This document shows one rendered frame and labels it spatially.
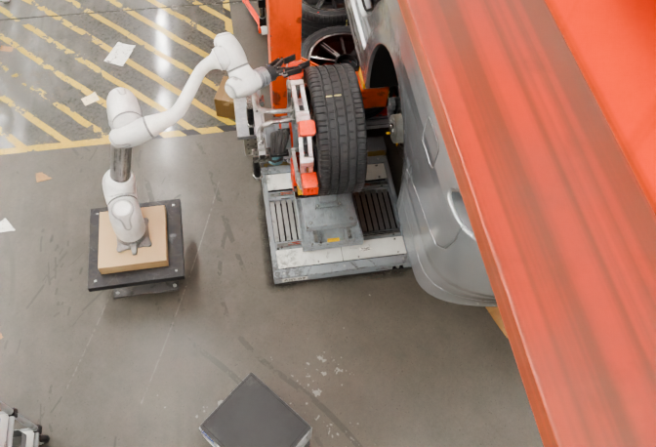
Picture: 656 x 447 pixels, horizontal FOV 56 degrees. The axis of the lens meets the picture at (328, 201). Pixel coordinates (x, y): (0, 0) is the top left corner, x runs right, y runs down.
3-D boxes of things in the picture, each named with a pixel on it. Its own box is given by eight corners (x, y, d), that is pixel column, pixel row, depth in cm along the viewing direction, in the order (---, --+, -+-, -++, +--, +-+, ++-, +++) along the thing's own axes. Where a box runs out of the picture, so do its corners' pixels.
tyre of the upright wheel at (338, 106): (373, 196, 292) (360, 54, 286) (323, 201, 289) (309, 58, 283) (349, 187, 358) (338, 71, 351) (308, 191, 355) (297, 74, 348)
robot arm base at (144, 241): (117, 260, 328) (115, 254, 323) (114, 223, 339) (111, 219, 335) (152, 253, 331) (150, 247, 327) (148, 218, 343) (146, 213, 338)
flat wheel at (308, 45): (412, 104, 409) (418, 79, 390) (321, 137, 391) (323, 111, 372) (364, 39, 440) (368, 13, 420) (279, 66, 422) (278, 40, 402)
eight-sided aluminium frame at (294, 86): (311, 205, 327) (314, 142, 281) (299, 207, 326) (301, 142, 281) (298, 125, 356) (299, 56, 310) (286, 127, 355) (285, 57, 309)
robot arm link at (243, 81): (266, 88, 280) (254, 60, 277) (238, 100, 272) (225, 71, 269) (255, 93, 289) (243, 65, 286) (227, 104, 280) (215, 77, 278)
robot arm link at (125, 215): (118, 247, 326) (108, 224, 307) (111, 219, 335) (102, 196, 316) (149, 237, 330) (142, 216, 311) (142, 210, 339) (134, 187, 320)
